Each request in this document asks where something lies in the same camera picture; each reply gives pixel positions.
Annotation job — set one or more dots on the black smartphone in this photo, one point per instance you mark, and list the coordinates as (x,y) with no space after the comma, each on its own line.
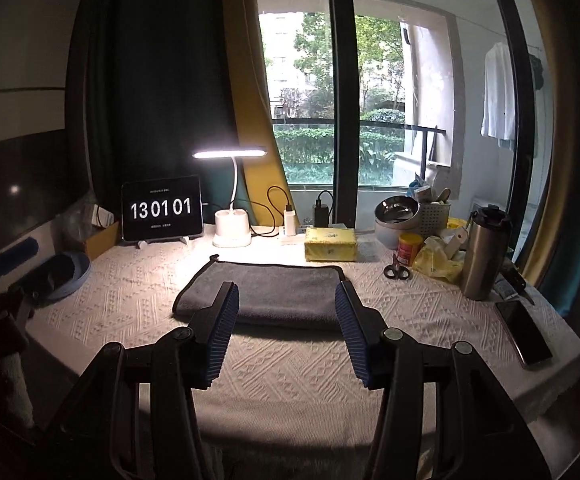
(523,327)

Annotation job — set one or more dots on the white charger plug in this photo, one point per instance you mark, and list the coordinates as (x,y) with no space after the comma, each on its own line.
(289,220)

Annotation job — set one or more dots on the yellow curtain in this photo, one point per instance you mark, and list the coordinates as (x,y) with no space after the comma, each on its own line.
(257,110)

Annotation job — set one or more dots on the grey towel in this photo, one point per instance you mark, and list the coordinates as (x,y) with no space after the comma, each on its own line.
(265,290)

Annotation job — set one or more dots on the dark green curtain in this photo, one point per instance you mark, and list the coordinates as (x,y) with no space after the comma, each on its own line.
(155,85)

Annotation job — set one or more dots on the black window frame post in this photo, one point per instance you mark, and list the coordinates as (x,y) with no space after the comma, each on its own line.
(342,95)

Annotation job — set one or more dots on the white desk lamp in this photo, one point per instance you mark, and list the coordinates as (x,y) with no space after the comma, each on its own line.
(232,210)

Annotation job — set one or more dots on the grey plastic basket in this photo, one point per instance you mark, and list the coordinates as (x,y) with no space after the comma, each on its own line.
(432,217)

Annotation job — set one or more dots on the stainless steel bowl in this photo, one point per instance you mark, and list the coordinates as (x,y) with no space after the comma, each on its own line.
(395,210)

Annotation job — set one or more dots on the tablet with clock display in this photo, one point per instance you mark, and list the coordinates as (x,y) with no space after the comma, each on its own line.
(162,208)

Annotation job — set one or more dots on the cardboard box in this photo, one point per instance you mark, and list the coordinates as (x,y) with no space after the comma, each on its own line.
(101,237)

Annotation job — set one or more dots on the yellow tissue pack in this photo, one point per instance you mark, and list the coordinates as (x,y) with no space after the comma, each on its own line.
(331,243)

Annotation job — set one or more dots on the stainless steel tumbler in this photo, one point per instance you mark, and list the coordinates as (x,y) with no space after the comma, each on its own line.
(485,255)

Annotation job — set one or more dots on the black power adapter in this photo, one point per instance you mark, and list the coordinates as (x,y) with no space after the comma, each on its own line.
(322,212)

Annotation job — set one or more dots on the white hanging shirt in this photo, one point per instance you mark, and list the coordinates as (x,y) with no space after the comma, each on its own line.
(497,91)

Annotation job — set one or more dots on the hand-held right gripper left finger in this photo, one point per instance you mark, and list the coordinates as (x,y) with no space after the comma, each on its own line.
(224,322)

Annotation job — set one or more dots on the yellow-lidded red jar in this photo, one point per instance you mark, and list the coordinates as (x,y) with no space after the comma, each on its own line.
(409,249)

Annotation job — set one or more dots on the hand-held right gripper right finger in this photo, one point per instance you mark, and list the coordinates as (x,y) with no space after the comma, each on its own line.
(351,325)

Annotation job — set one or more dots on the yellow plastic bag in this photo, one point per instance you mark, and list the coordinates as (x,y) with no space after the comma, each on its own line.
(437,260)

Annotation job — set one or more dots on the white power strip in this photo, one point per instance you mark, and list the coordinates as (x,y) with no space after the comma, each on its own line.
(292,232)

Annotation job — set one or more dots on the blue round bowl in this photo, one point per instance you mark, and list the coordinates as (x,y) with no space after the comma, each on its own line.
(62,272)

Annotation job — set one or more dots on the white textured tablecloth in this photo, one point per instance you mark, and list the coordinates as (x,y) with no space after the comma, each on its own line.
(290,375)

